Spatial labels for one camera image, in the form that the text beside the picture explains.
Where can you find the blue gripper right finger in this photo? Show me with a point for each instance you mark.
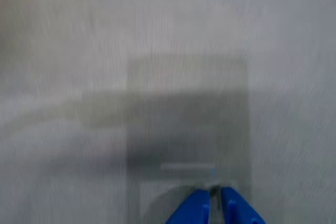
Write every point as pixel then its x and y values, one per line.
pixel 236 213

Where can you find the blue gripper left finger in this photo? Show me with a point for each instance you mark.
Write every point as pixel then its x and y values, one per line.
pixel 191 211

